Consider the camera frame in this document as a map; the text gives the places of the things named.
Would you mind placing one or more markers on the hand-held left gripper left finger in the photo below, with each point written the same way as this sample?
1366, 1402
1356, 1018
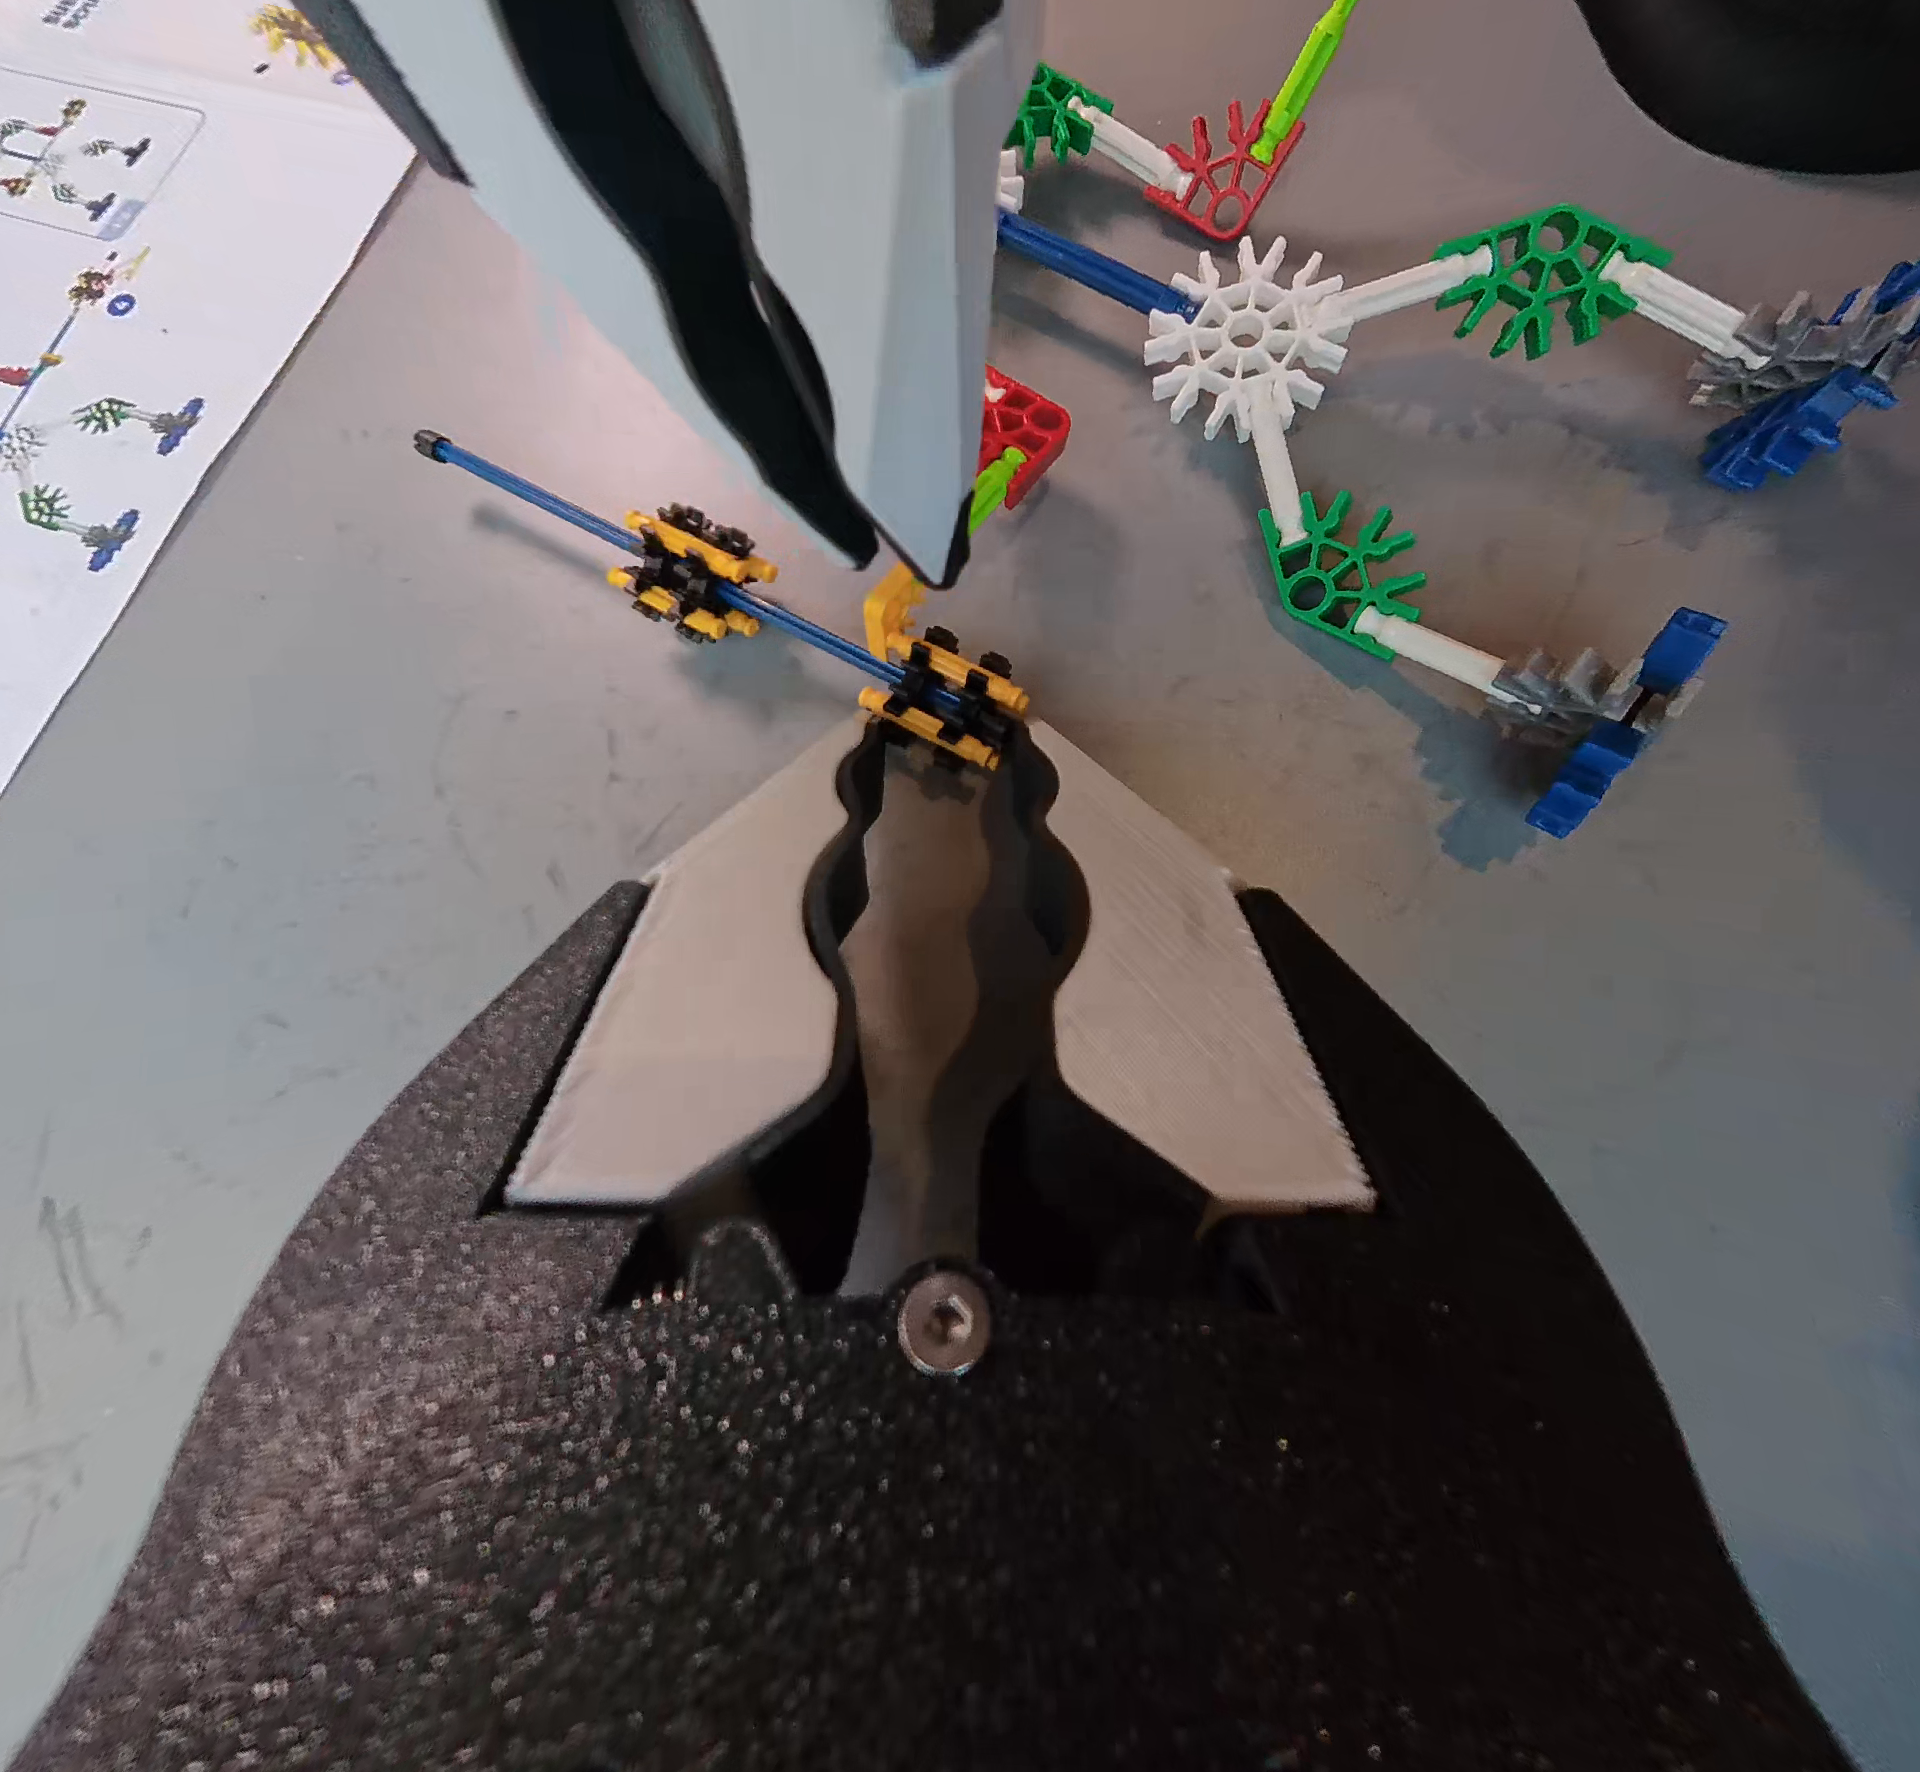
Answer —
688, 1052

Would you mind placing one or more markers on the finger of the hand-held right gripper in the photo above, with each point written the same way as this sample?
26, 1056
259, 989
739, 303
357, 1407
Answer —
422, 32
842, 228

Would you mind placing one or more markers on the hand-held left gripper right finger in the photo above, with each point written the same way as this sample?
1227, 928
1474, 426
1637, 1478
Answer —
1201, 1052

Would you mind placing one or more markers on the multicoloured construction toy model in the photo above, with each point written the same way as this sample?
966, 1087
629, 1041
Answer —
1096, 271

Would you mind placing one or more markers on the lime green toy rod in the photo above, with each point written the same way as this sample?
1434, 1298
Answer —
995, 490
1320, 48

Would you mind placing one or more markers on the small orange toy connector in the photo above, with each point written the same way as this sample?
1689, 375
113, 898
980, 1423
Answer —
888, 611

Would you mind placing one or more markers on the black orange toy wheel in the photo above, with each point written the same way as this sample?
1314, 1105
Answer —
900, 710
688, 589

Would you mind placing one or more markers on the thin blue toy rod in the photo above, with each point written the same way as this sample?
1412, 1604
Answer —
526, 490

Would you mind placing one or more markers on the white instruction sheet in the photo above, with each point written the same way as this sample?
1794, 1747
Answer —
225, 303

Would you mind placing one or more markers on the person's right leg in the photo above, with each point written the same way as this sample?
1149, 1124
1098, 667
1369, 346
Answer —
1755, 1

